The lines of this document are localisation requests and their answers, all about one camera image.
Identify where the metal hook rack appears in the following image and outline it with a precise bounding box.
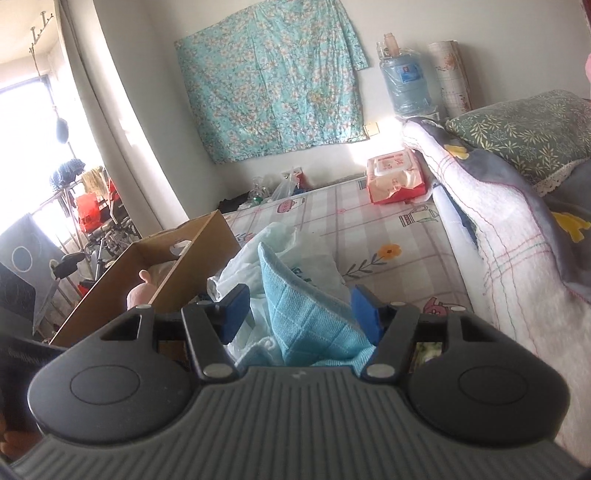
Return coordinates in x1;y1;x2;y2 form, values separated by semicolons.
28;11;54;51

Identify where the blue water jug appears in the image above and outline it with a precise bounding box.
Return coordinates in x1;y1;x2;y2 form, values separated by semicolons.
379;48;439;118

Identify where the black cloth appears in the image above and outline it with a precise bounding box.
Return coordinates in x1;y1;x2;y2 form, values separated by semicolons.
218;193;252;214

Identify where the grey circle print chair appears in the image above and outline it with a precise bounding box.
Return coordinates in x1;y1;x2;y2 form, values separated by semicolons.
0;215;63;333

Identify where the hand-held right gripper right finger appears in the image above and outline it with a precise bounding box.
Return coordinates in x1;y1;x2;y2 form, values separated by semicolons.
351;285;481;382

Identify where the yellow hanging towel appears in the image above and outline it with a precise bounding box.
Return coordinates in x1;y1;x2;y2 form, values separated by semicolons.
83;167;108;195

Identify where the blue hanging garment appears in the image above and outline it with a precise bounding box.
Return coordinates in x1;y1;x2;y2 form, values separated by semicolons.
50;158;86;191

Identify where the person's left hand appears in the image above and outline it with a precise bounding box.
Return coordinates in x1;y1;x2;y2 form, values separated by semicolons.
0;413;42;467

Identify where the clear plastic bag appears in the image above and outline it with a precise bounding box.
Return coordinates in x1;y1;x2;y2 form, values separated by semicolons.
270;173;301;201

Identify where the brown cardboard box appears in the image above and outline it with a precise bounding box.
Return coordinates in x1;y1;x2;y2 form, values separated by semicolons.
48;210;243;349

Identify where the tied translucent plastic bag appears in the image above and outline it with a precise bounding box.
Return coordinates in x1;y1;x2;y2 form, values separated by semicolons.
206;222;352;365

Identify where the folded wheelchair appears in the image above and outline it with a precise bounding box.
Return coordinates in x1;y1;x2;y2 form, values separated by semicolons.
81;222;141;282

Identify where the white curtain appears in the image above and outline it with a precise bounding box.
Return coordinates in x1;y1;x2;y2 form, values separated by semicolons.
60;0;185;232

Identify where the grey quilt with yellow print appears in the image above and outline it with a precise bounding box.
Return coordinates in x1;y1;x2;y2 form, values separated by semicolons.
409;117;591;301

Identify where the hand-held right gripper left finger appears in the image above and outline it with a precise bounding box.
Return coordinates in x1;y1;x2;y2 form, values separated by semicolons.
99;284;252;382

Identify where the rolled printed paper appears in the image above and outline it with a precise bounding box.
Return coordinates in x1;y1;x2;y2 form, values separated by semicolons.
427;41;472;118

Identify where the green floral pillow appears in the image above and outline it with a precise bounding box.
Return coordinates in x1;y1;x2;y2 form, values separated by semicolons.
444;89;591;197

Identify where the light blue microfiber cloth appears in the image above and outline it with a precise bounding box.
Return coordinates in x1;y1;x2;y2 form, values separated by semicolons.
235;242;377;370

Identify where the teal floral wall cloth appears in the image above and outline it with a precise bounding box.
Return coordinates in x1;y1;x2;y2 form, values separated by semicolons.
174;0;370;164

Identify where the white plaid-stitched blanket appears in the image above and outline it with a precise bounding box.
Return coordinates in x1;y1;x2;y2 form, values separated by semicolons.
402;121;591;444

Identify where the checkered printed mat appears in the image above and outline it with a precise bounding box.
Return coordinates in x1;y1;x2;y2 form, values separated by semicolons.
223;178;474;319

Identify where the pink wet wipes pack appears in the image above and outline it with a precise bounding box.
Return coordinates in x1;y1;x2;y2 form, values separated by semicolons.
366;152;430;205

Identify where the green white scrunchie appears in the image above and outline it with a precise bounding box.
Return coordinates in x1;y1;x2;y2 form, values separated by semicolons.
413;342;445;370

